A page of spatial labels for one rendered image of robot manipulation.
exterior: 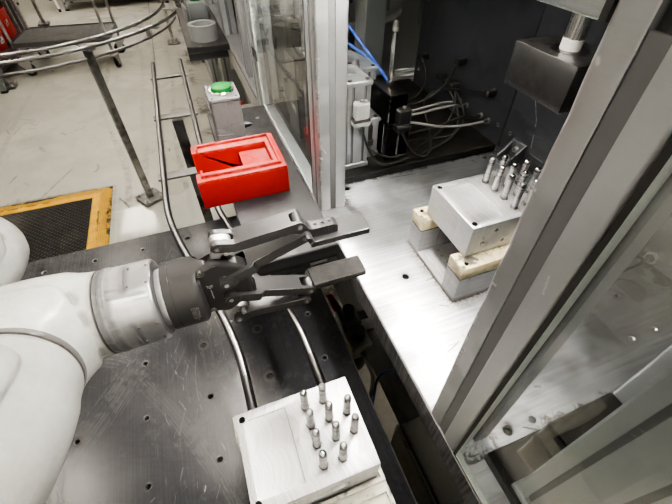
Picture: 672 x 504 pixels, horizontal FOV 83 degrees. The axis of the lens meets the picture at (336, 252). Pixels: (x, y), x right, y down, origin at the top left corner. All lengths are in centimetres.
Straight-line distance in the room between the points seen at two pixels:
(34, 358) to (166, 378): 44
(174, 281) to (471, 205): 37
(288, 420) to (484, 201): 36
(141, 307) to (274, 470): 20
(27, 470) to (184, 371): 49
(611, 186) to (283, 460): 35
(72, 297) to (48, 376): 10
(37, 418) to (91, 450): 45
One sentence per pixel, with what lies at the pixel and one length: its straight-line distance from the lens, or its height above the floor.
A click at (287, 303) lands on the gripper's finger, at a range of 48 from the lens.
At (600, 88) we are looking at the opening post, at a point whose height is 127.
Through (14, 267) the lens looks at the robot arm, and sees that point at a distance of 89.
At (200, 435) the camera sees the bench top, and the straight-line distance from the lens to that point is 72.
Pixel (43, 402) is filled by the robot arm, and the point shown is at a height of 107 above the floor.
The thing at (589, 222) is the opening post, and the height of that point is 122.
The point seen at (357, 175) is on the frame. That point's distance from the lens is 73.
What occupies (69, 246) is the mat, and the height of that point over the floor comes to 1.
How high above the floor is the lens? 133
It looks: 46 degrees down
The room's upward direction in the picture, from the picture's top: straight up
